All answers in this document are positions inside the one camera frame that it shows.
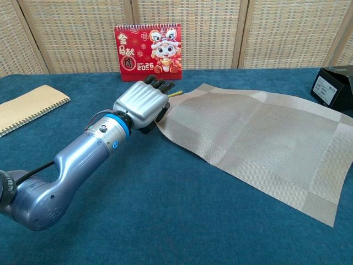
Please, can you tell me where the grey woven placemat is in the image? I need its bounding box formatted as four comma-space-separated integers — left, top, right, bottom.
156, 82, 353, 228

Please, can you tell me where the blue felt table cover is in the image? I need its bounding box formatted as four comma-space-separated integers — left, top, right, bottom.
0, 67, 353, 265

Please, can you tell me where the black cardboard box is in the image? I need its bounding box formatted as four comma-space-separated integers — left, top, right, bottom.
310, 65, 353, 113

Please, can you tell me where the kraft spiral notebook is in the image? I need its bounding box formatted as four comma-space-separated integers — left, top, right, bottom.
0, 84, 71, 138

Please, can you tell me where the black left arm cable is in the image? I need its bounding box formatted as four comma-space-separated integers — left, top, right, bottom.
15, 161, 56, 184

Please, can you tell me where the red desk calendar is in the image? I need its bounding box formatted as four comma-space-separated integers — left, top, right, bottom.
114, 23, 184, 82

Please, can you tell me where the woven bamboo folding screen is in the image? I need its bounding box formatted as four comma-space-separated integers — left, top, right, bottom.
0, 0, 353, 78

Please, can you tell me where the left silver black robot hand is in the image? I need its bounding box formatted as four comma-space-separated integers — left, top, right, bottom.
113, 74, 176, 135

